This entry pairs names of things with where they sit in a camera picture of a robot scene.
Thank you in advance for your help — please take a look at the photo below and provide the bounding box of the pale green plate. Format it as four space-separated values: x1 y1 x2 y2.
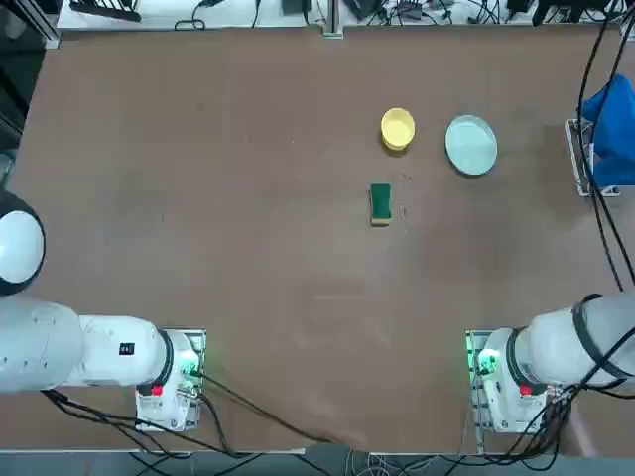
444 114 499 178

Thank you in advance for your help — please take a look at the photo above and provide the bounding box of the green and yellow sponge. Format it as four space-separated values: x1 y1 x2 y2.
369 182 394 229

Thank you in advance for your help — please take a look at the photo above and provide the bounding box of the black cable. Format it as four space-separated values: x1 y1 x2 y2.
200 371 332 444

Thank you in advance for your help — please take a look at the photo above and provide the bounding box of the white metal rack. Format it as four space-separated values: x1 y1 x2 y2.
564 118 622 198

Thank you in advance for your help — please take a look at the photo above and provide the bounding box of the small yellow dish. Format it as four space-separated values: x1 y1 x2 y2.
380 107 417 153

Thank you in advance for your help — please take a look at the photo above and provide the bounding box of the black bag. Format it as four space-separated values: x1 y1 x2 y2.
533 0 635 26

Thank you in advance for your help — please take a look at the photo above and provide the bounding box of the aluminium frame post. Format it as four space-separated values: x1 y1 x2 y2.
9 0 62 50
322 0 344 39

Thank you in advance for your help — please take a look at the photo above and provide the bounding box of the blue cloth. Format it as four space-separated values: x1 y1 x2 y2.
582 72 635 188

